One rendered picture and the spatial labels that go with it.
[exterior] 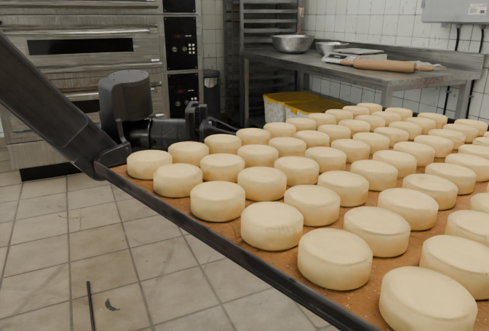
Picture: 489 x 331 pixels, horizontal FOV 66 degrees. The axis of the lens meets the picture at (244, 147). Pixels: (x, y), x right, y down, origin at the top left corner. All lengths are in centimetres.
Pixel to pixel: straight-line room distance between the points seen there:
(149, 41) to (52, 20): 66
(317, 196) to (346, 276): 10
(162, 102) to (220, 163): 279
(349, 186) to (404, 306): 16
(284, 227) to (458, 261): 12
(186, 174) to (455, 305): 25
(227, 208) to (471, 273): 18
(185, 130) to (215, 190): 24
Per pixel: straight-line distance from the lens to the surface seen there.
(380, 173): 42
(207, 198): 33
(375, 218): 32
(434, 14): 270
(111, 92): 55
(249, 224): 30
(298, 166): 41
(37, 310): 198
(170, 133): 57
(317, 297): 24
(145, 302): 186
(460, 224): 34
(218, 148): 48
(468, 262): 29
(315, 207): 33
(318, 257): 26
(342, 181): 39
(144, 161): 42
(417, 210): 35
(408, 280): 26
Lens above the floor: 120
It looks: 19 degrees down
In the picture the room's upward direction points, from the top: straight up
